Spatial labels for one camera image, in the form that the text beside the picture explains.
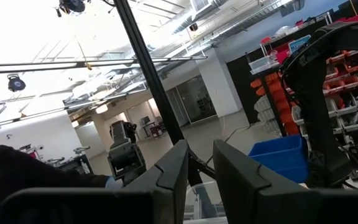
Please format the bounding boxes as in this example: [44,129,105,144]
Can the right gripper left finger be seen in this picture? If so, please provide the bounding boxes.
[0,139,190,224]

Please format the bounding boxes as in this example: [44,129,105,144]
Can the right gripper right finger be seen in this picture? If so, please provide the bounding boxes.
[212,139,358,224]

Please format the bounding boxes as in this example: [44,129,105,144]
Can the blue plastic bin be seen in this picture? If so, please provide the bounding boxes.
[247,134,311,184]

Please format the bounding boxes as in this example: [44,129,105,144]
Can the small clear storage box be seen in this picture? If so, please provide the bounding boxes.
[247,55,276,75]

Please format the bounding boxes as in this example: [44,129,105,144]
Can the blue sign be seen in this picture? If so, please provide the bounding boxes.
[288,34,312,54]

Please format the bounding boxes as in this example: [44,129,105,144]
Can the black ceiling cord reel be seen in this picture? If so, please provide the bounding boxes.
[57,0,87,15]
[6,73,27,93]

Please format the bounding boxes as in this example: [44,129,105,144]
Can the silver ceiling duct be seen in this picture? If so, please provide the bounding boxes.
[172,0,229,35]

